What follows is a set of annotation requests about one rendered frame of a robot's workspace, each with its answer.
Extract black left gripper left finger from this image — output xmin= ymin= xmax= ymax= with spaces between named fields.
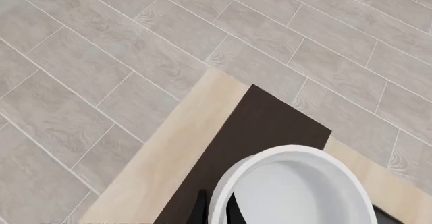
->
xmin=194 ymin=188 xmax=211 ymax=224

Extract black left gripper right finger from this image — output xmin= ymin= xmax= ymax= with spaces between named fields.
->
xmin=226 ymin=192 xmax=250 ymax=224

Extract dark brown wooden cabinet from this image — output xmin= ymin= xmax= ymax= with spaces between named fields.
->
xmin=153 ymin=83 xmax=333 ymax=224

